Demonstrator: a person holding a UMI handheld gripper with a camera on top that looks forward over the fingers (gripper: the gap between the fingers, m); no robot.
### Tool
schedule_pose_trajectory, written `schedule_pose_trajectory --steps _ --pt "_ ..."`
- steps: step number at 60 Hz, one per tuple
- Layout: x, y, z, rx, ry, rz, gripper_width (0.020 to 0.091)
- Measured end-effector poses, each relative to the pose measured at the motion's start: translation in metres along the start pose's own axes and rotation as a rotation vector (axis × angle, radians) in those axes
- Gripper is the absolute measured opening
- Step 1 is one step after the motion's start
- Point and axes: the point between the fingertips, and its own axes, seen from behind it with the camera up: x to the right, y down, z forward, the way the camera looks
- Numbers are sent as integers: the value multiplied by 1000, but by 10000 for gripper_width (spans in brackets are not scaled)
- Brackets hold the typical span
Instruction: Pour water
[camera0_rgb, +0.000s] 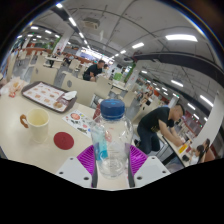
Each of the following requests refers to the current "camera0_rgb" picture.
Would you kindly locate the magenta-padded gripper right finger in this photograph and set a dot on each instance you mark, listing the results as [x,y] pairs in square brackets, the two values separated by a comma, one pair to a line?
[151,170]

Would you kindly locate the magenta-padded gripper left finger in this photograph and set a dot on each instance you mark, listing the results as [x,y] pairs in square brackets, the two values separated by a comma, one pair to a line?
[71,170]

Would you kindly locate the clear blue-capped water bottle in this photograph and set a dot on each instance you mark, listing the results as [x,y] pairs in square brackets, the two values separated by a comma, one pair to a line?
[111,140]

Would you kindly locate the flat round red coaster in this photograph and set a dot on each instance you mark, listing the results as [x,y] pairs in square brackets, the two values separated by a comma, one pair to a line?
[63,140]

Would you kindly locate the beige cafeteria table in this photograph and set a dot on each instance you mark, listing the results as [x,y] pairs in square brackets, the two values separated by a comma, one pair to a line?
[175,150]

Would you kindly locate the person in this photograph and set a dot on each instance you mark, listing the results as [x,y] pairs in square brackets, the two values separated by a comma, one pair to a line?
[91,71]
[153,125]

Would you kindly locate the colourful printed flyer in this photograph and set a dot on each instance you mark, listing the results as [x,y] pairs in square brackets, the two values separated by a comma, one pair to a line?
[78,121]

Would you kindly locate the crumpled white napkin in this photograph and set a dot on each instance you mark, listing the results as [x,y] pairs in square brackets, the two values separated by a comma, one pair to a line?
[69,95]

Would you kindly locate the brown tray with paper liner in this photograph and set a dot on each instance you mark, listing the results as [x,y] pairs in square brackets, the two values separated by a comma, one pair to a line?
[45,95]

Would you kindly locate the beige chair with round hole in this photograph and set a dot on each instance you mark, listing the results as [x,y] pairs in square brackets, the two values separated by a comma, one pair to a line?
[43,75]
[80,88]

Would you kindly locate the clear plastic food bag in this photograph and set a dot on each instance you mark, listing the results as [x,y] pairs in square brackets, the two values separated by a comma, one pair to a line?
[16,87]

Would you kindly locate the beige cafeteria chairs group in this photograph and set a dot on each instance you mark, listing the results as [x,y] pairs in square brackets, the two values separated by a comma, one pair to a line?
[74,64]

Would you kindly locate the ceiling lights group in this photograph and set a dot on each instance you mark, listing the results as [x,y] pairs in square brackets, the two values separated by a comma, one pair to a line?
[181,37]

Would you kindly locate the ceiling air conditioner unit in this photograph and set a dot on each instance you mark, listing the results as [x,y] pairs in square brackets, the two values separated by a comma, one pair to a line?
[91,23]

